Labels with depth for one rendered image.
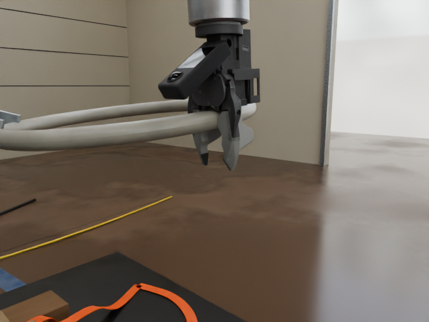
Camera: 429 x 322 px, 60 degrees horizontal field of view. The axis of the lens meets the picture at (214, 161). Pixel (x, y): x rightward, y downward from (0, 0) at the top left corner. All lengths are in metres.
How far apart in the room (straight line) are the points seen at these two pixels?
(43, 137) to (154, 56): 6.05
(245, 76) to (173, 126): 0.14
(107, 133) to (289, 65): 4.64
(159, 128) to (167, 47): 5.87
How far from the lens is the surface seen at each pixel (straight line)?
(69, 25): 6.45
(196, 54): 0.56
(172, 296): 1.89
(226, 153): 0.55
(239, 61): 0.59
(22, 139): 0.58
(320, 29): 4.97
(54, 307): 1.74
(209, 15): 0.55
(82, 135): 0.53
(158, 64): 6.50
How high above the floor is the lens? 1.00
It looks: 11 degrees down
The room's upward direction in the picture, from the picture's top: straight up
